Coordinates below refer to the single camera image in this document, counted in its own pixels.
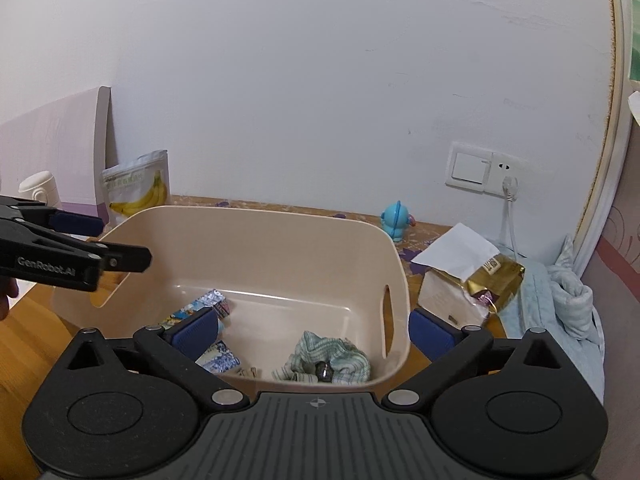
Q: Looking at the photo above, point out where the white paper sheet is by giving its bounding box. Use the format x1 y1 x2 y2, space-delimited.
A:
410 223 501 281

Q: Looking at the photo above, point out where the white wall socket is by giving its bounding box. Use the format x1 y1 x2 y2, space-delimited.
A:
485 152 523 196

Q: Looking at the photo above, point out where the green checked cloth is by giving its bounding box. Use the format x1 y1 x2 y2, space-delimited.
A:
272 331 372 385

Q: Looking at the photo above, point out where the beige plastic storage bin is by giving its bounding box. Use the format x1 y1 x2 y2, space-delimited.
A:
50 205 413 396

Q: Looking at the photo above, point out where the white power cable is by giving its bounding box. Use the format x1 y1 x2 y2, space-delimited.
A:
500 197 527 262

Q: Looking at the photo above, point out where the blue white tissue pack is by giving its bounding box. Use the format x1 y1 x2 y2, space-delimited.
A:
195 341 242 374

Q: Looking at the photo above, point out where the long cartoon print box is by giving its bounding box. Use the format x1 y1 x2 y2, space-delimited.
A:
160 289 233 333

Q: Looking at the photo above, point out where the person's left hand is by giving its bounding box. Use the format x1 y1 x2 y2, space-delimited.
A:
0 277 21 322

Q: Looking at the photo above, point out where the white wall switch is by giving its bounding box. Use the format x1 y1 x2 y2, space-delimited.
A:
445 141 493 193

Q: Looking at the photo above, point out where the gold snack bag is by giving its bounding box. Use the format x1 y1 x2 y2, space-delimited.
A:
417 255 526 329

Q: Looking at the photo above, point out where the light blue blanket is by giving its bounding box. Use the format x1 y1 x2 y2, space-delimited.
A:
500 235 606 391

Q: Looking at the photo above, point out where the white thermos bottle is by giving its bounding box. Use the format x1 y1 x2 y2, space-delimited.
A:
19 171 61 207

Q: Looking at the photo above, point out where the banana chip pouch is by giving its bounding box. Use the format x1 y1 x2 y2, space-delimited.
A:
102 150 171 227

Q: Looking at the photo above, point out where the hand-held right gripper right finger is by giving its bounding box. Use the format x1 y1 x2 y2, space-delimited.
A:
382 307 571 406

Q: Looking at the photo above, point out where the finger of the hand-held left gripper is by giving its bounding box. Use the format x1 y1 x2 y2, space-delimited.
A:
0 195 103 241
87 241 152 274

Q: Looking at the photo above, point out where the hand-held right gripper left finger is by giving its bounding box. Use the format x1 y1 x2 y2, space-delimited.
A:
62 305 251 406

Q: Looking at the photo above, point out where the blue toy figure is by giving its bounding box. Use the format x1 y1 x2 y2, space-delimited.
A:
378 200 419 244

